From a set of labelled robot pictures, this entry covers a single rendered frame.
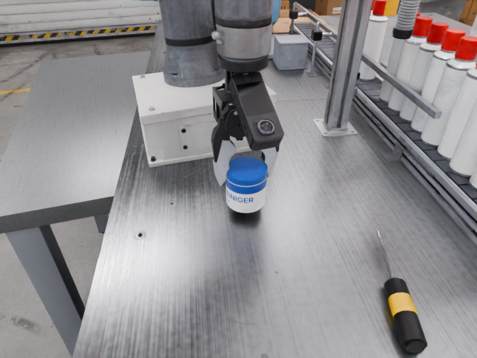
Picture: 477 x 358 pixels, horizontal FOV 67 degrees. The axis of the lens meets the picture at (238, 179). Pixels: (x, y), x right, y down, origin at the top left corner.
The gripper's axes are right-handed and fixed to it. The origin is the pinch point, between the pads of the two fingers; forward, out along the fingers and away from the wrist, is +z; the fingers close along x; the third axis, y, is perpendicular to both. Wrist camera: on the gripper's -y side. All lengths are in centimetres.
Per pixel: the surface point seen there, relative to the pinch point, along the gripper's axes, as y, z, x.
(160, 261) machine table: -7.6, 6.8, 16.1
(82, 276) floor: 69, 90, 50
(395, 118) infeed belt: 14.5, 1.9, -40.9
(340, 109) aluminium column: 21.7, 1.4, -30.8
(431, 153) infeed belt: -0.5, 1.9, -38.3
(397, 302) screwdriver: -25.8, 4.2, -12.0
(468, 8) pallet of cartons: 264, 41, -327
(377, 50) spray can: 36, -7, -49
